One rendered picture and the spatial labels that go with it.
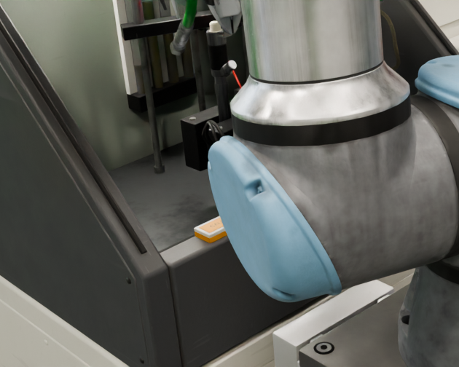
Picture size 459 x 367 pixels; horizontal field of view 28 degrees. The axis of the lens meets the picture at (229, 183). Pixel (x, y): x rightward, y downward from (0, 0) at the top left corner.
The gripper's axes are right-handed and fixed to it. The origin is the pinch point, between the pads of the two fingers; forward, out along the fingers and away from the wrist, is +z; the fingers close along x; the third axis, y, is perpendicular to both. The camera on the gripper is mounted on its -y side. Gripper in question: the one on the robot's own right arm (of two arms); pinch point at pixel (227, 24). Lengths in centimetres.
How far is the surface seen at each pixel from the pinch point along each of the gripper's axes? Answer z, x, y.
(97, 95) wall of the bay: 15.6, -5.2, -31.0
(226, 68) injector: 6.5, -0.7, -0.3
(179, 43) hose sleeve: -0.7, -11.6, 3.6
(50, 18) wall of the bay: 0.4, -11.6, -30.9
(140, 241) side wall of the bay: 15.0, -32.9, 20.2
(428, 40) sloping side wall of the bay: 8.7, 31.1, 11.9
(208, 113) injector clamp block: 15.0, -0.8, -6.0
